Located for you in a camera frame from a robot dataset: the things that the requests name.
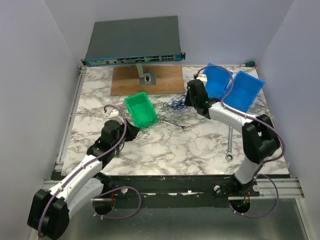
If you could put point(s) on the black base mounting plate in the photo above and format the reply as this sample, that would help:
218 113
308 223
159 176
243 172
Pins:
164 203

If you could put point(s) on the aluminium frame rail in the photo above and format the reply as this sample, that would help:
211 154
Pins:
275 190

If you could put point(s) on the grey network switch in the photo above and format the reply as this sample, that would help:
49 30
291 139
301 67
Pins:
134 41

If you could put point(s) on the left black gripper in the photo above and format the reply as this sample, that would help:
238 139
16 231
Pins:
132 131

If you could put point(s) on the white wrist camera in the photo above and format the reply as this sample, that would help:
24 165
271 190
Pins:
202 77
115 115

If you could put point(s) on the wooden base board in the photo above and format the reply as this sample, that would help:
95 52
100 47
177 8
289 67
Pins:
169 79

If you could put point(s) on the grey metal stand bracket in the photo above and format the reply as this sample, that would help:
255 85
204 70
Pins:
146 77

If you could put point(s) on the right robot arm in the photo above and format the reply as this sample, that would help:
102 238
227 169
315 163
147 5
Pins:
258 137

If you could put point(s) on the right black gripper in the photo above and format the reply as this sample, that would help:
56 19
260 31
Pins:
188 103

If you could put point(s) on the blue plastic bin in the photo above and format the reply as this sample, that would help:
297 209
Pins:
217 82
245 90

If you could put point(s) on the left blue plastic bin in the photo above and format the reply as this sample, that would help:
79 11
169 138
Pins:
217 82

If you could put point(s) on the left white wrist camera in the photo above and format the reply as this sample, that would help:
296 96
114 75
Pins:
115 115

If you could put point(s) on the right blue plastic bin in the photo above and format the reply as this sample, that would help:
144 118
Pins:
245 90

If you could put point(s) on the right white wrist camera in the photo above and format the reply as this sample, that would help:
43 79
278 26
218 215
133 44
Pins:
202 77

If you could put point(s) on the green plastic bin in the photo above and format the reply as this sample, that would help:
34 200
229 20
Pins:
141 110

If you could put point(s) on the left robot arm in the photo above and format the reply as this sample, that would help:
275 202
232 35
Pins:
51 210

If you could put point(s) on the silver ratchet wrench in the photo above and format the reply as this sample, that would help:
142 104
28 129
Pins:
229 155

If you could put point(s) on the silver combination wrench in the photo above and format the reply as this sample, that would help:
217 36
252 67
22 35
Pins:
164 120

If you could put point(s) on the green handled screwdriver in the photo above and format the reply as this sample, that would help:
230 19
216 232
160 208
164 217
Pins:
249 64

